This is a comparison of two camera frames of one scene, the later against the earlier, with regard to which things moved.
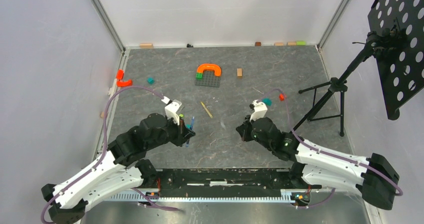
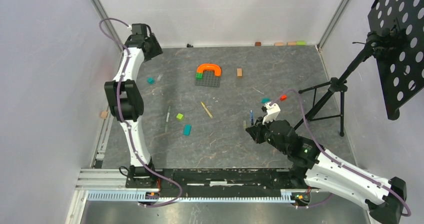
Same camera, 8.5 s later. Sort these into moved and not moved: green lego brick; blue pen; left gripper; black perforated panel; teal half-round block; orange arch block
Moved: left gripper; blue pen
Not moved: orange arch block; black perforated panel; teal half-round block; green lego brick
